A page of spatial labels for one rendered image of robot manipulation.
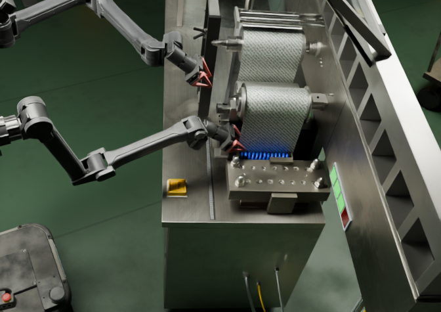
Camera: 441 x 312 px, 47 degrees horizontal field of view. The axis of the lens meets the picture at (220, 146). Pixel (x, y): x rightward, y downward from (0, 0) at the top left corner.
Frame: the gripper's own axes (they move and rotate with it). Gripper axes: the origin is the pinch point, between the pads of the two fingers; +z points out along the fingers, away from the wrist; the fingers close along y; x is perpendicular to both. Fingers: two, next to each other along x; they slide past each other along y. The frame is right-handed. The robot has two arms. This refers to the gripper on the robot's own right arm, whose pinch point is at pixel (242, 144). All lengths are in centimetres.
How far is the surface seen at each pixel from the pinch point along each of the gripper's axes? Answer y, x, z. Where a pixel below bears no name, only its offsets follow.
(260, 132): 0.2, 9.4, 1.4
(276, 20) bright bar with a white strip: -35, 37, -7
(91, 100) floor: -134, -134, -17
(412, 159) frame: 54, 65, -1
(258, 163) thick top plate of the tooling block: 6.3, -0.9, 7.9
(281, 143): 0.3, 8.8, 13.0
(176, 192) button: 13.4, -26.3, -15.2
